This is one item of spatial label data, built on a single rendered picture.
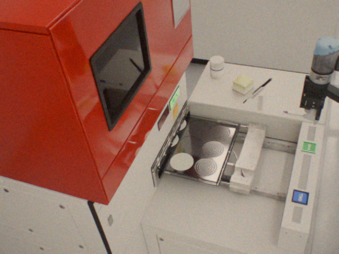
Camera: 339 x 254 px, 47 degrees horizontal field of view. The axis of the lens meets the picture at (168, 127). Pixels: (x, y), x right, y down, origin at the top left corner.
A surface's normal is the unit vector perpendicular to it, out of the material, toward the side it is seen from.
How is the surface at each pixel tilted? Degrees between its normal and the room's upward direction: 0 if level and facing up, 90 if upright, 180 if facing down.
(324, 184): 0
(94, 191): 90
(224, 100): 0
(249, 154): 0
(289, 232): 90
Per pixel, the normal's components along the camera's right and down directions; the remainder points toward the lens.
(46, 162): -0.36, 0.67
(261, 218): -0.09, -0.72
